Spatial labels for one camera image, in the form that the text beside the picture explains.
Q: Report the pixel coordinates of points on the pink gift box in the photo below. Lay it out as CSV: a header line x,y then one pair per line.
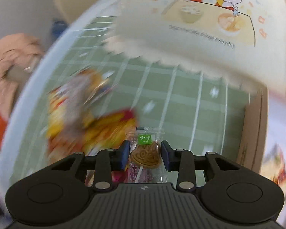
x,y
254,133

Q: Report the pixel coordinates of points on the person's hand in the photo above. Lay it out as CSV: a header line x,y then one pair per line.
x,y
19,54

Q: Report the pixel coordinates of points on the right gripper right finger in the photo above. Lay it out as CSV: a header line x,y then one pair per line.
x,y
186,164

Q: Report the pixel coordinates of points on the hawthorn lollipop clear packet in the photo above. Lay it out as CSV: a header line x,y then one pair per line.
x,y
145,161

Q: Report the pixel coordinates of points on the yellow red snack packet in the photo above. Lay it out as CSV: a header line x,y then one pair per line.
x,y
72,125

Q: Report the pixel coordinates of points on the green grid tablecloth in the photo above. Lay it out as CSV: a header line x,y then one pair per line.
x,y
195,112

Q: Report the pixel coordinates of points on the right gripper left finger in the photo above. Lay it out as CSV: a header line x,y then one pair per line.
x,y
103,164

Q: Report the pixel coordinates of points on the cream cartoon snack bag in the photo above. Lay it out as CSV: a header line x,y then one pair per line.
x,y
243,41

